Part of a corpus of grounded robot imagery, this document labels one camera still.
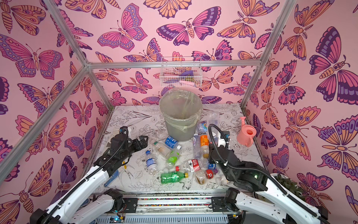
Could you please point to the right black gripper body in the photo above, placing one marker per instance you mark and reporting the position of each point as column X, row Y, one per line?
column 221, row 144

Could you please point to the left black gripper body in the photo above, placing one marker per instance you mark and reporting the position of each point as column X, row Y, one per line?
column 131, row 148

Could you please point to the clear white label bottle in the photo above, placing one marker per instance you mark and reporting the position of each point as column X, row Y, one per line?
column 222, row 181

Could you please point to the small blue cap bottle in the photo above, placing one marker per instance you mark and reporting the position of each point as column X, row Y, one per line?
column 151, row 164

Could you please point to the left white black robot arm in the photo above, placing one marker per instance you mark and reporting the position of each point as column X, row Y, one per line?
column 67, row 209

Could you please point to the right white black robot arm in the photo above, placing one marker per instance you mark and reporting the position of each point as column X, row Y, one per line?
column 256, row 190

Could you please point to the colourful label bottle by bin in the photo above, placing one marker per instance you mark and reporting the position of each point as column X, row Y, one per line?
column 202, row 127

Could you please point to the grey mesh waste bin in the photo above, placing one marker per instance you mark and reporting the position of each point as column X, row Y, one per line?
column 181, row 110

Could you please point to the round red label bottle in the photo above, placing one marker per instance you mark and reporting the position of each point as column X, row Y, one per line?
column 202, row 176

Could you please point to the orange label bottle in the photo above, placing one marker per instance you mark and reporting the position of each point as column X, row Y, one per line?
column 204, row 145

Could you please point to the pink plastic watering can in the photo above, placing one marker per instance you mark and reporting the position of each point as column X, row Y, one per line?
column 246, row 134

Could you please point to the red white label bottle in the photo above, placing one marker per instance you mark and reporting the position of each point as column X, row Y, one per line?
column 188, row 166

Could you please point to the purple label clear bottle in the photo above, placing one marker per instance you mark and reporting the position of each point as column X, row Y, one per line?
column 196, row 146

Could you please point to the clear green cap bottle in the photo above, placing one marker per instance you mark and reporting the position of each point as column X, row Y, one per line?
column 162, row 149

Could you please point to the lime green label bottle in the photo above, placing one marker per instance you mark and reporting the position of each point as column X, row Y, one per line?
column 172, row 158

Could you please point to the green plastic bottle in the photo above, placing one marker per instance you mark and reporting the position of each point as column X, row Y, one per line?
column 173, row 177

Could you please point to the potted green plant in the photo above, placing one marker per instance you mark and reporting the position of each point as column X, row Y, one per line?
column 290, row 185

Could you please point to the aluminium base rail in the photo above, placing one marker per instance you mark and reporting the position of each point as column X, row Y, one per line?
column 173, row 208

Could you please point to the white wire wall basket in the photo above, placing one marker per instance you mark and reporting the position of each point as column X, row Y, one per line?
column 181, row 72

